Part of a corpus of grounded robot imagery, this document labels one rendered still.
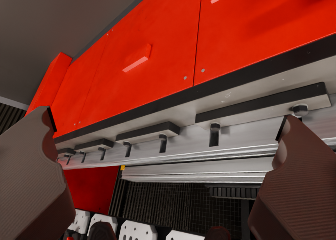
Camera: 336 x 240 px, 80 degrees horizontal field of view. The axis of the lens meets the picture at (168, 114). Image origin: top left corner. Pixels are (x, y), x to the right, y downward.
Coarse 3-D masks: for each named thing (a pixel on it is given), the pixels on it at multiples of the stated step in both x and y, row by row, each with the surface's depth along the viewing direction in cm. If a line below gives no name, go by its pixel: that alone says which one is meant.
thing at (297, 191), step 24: (288, 120) 10; (288, 144) 9; (312, 144) 9; (288, 168) 7; (312, 168) 7; (264, 192) 6; (288, 192) 6; (312, 192) 7; (264, 216) 6; (288, 216) 6; (312, 216) 6
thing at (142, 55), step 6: (144, 48) 80; (150, 48) 80; (132, 54) 85; (138, 54) 81; (144, 54) 77; (126, 60) 87; (132, 60) 83; (138, 60) 79; (144, 60) 79; (126, 66) 85; (132, 66) 83
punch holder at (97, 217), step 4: (96, 216) 77; (100, 216) 75; (104, 216) 74; (108, 216) 72; (112, 216) 75; (116, 216) 79; (92, 220) 78; (96, 220) 76; (100, 220) 74; (104, 220) 73; (108, 220) 71; (112, 220) 70; (116, 220) 71; (120, 220) 72; (124, 220) 73; (92, 224) 76; (112, 224) 69; (116, 224) 70; (120, 224) 71; (116, 228) 69; (120, 228) 71; (88, 232) 76; (116, 232) 70; (116, 236) 69
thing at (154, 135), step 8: (144, 128) 72; (152, 128) 69; (160, 128) 66; (168, 128) 63; (176, 128) 66; (120, 136) 81; (128, 136) 77; (136, 136) 74; (144, 136) 72; (152, 136) 71; (168, 136) 69
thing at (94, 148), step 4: (96, 140) 95; (100, 140) 92; (104, 140) 90; (108, 140) 92; (80, 144) 106; (84, 144) 102; (88, 144) 99; (92, 144) 96; (96, 144) 93; (100, 144) 90; (104, 144) 90; (108, 144) 91; (112, 144) 93; (76, 148) 107; (80, 148) 103; (84, 148) 101; (88, 148) 99; (92, 148) 98; (96, 148) 97; (108, 148) 94
